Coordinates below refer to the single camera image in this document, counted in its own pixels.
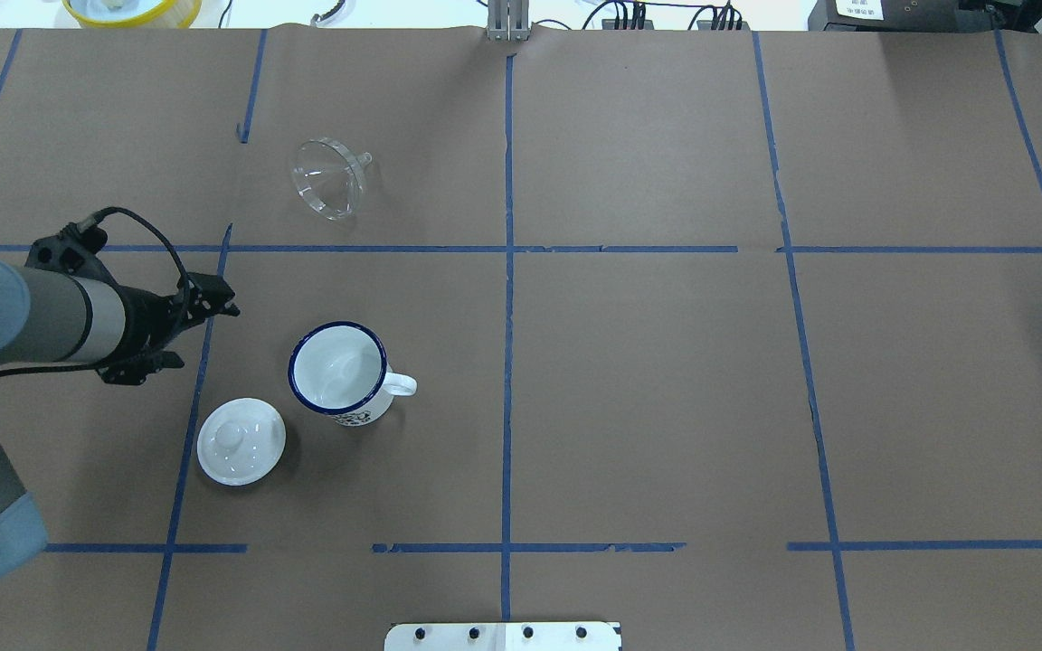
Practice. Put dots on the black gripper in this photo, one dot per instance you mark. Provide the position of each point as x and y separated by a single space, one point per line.
146 323

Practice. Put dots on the clear plastic funnel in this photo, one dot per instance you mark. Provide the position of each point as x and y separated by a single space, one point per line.
330 177

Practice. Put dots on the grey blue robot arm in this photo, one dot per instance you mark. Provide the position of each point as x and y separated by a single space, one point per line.
56 321

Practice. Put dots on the white mug lid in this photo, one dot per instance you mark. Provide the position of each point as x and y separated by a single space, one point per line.
241 442

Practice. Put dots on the white enamel mug blue rim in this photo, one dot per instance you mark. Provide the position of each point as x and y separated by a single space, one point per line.
341 370

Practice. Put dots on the yellow tape roll with bowl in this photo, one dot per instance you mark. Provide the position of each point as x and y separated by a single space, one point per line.
133 14

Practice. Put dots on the black box with label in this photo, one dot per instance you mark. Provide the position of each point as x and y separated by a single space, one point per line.
897 17

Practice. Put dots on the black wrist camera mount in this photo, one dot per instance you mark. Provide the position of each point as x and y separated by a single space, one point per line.
73 251

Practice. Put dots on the aluminium frame post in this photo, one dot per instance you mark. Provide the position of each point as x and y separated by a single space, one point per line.
508 20

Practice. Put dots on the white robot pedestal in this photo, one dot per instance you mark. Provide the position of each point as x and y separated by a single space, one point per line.
533 635

